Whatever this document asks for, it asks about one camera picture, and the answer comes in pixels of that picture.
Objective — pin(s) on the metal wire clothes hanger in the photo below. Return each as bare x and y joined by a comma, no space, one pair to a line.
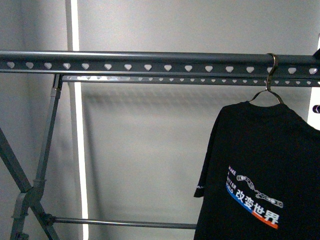
269,79

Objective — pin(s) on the black printed t-shirt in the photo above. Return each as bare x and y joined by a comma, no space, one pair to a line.
260,178

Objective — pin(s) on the grey metal drying rack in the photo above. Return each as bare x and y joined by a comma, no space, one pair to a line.
131,67

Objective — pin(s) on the white vertical light strip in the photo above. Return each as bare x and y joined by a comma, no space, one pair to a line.
73,44

